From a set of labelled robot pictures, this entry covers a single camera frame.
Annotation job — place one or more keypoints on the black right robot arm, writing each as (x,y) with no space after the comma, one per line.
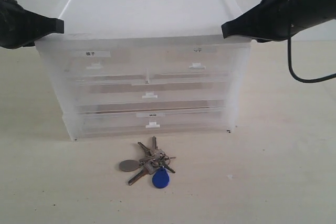
(318,12)

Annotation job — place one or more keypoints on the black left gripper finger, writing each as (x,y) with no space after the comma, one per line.
(21,28)

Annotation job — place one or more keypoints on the wide drawer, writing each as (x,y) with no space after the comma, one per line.
(150,121)
(95,94)

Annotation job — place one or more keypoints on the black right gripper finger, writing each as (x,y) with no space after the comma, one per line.
(269,26)

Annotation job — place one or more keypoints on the key bunch with blue fob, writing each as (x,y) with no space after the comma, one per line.
(155,163)

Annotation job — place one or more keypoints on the small drawer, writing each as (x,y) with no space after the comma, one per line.
(86,64)
(187,59)

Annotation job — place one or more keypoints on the white translucent drawer cabinet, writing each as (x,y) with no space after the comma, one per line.
(107,24)

